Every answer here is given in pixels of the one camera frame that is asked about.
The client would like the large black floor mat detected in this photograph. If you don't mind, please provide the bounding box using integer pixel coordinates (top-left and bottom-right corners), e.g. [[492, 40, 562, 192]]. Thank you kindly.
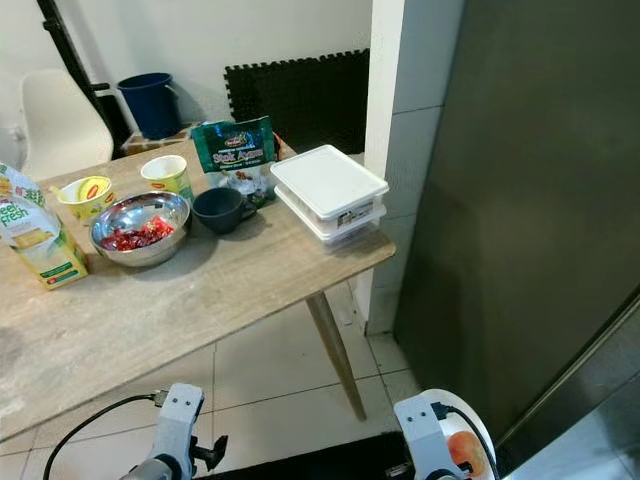
[[198, 430, 413, 480]]

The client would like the yellow green juice carton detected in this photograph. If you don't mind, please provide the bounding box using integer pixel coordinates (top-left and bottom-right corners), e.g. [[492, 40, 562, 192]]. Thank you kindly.
[[0, 162, 90, 292]]

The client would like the black stand pole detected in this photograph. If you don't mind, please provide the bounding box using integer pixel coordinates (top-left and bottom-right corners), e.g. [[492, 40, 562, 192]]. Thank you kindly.
[[35, 0, 132, 142]]

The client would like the dark grey fridge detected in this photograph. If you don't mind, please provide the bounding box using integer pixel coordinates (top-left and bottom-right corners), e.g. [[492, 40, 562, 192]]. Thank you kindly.
[[392, 0, 640, 446]]

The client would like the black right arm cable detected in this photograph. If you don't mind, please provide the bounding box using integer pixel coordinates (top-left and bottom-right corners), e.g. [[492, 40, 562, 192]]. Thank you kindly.
[[430, 401, 502, 473]]

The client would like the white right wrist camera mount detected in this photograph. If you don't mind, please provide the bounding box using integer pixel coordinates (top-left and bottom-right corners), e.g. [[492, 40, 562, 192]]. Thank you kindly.
[[392, 394, 458, 477]]

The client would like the white lidded food container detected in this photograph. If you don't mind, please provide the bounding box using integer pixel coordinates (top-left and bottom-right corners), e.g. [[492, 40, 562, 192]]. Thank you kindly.
[[273, 188, 389, 249], [269, 144, 391, 222]]

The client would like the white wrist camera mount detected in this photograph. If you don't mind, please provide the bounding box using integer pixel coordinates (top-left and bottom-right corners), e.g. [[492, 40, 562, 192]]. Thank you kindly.
[[392, 394, 458, 477], [154, 382, 207, 473]]

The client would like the light wooden table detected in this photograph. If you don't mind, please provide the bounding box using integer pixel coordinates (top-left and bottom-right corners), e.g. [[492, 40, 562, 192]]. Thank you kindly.
[[0, 140, 398, 442]]

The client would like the white plastic chair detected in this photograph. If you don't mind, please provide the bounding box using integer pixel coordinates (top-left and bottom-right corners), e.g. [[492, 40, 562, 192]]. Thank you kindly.
[[17, 67, 114, 182]]

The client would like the white plate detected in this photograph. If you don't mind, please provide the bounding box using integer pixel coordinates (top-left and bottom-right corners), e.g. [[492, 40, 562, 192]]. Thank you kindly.
[[399, 387, 499, 480]]

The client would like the green snack bag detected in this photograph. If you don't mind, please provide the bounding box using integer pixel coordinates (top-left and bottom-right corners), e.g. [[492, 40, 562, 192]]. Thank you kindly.
[[190, 115, 280, 210]]

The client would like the dark blue bucket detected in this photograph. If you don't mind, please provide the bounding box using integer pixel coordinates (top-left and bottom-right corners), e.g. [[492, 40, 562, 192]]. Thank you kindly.
[[116, 71, 182, 142]]

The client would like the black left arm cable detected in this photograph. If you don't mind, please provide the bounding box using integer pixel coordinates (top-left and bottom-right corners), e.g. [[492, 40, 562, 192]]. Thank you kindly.
[[42, 391, 167, 480]]

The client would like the black foam puzzle mat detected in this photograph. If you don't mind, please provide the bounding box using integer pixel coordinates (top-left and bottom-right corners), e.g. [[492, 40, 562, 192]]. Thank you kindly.
[[223, 47, 372, 157]]

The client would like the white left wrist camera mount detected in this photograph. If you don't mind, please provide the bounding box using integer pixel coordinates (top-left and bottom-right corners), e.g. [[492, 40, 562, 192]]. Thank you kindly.
[[154, 382, 207, 473]]

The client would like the red chopped food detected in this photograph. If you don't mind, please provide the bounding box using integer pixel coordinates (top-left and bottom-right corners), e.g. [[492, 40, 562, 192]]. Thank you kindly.
[[101, 216, 177, 253]]

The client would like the steel bowl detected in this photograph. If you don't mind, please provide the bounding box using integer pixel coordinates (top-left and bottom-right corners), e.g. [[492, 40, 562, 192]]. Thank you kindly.
[[89, 191, 192, 269]]

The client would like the dark blue mug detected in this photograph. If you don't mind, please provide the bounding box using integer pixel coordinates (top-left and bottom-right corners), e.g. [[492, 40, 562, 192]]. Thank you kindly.
[[191, 186, 259, 237]]

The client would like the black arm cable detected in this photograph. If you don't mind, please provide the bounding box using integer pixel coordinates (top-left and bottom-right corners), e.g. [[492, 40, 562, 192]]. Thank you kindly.
[[430, 401, 502, 473], [42, 391, 167, 480]]

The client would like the yellow cup with peeled lid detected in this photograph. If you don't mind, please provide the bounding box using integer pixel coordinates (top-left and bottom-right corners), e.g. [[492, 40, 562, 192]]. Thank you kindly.
[[56, 175, 114, 224]]

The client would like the orange fruit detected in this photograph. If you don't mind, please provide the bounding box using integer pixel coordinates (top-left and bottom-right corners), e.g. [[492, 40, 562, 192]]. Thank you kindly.
[[449, 429, 487, 474]]

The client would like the yellow noodle cup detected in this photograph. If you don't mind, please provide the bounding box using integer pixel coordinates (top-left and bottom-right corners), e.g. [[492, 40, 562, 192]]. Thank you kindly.
[[139, 153, 190, 197]]

